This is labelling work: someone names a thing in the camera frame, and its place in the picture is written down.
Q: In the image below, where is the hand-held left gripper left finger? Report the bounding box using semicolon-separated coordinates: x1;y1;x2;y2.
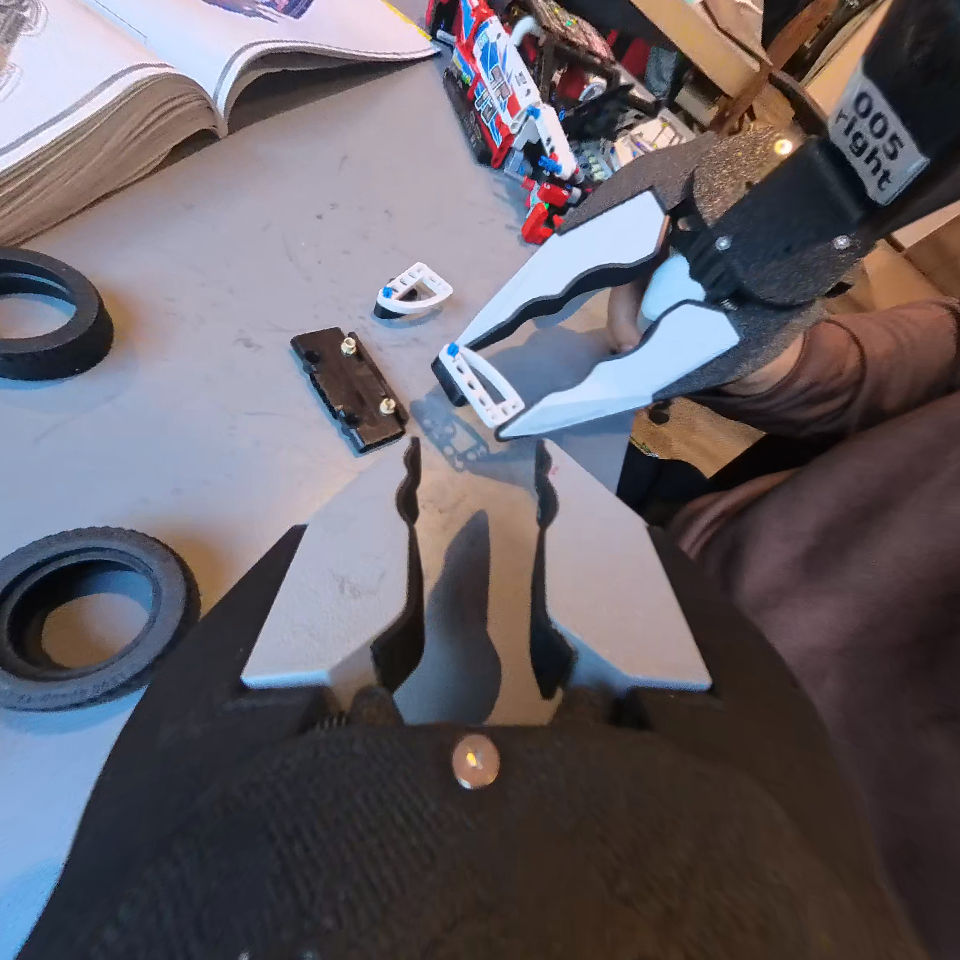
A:
240;436;430;699

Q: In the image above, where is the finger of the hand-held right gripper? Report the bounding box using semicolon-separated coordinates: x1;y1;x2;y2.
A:
495;300;744;442
456;189;672;354

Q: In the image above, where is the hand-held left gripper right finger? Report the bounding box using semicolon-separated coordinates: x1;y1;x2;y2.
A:
528;440;714;700

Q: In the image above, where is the plain white curved brick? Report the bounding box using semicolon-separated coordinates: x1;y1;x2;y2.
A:
437;343;526;430

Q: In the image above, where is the white curved brick with pin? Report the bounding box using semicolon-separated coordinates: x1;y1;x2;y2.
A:
373;262;455;322

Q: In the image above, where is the small black curved brick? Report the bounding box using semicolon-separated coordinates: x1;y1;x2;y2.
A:
431;358;472;408

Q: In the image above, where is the black panel brick with pins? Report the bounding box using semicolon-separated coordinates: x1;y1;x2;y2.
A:
291;327;410;456

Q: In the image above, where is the person's right forearm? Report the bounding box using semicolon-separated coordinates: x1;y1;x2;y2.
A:
660;298;960;466

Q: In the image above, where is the grey desk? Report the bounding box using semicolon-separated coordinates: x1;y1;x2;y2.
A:
0;52;639;946

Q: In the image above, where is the person's right hand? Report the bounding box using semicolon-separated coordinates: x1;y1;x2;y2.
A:
604;282;648;356

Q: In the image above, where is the black toy tyre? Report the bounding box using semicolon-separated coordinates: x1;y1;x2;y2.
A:
0;527;201;712
0;247;115;381

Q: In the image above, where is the partly built toy car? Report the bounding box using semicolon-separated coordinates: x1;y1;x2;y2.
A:
426;0;725;247

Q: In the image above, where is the person's clothed body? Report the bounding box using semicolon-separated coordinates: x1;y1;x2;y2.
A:
615;390;960;960

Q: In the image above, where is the open instruction booklet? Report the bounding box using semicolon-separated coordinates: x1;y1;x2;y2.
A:
0;0;441;249

